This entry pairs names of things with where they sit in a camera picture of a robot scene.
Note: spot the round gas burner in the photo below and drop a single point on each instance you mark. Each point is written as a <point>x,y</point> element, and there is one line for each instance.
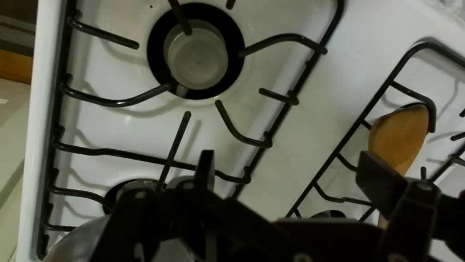
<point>197,58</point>
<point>114,193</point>
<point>329,214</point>

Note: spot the white gas stove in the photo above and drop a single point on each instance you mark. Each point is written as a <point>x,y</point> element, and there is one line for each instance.
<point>310,145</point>

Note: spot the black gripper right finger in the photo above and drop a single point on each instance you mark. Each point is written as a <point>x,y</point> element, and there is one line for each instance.
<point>412,212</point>

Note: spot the wooden spoon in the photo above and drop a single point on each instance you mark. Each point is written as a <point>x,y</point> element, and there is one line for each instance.
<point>397,135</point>

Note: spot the black stove grate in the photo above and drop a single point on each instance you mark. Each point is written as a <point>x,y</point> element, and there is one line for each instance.
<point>387,81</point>
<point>117,102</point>

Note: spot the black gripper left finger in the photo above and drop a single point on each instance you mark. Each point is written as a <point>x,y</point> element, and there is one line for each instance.
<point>219,218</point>

